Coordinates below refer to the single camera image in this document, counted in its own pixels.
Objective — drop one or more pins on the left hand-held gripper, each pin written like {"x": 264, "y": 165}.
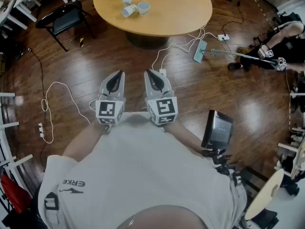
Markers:
{"x": 109, "y": 108}

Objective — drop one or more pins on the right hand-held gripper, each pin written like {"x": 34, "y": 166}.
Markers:
{"x": 164, "y": 108}

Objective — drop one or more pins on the white paper cup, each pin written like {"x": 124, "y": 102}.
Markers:
{"x": 129, "y": 10}
{"x": 144, "y": 8}
{"x": 127, "y": 0}

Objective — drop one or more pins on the person's right forearm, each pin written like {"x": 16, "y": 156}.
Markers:
{"x": 183, "y": 133}

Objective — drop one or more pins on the person's left forearm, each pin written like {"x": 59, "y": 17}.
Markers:
{"x": 78, "y": 142}

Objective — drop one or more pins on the white power strip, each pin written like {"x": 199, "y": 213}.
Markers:
{"x": 162, "y": 72}
{"x": 223, "y": 37}
{"x": 41, "y": 129}

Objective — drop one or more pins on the yellow black striped tape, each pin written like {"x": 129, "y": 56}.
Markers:
{"x": 81, "y": 42}

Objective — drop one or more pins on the green flat mop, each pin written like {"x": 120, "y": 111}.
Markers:
{"x": 199, "y": 51}

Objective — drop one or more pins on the black monitor screen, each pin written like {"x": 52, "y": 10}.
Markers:
{"x": 218, "y": 130}

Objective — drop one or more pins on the person's white t-shirt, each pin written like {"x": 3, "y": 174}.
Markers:
{"x": 143, "y": 163}

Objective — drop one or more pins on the black folding chair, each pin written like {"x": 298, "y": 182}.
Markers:
{"x": 64, "y": 20}

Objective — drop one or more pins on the white metal rack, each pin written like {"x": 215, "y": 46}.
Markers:
{"x": 4, "y": 125}

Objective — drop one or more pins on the person's neck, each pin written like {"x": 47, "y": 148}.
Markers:
{"x": 162, "y": 218}

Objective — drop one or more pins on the red bag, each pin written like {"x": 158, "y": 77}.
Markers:
{"x": 12, "y": 192}

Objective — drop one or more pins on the white rack with items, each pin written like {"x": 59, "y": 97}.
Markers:
{"x": 289, "y": 148}

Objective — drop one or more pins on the dark table pedestal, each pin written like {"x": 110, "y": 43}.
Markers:
{"x": 147, "y": 42}

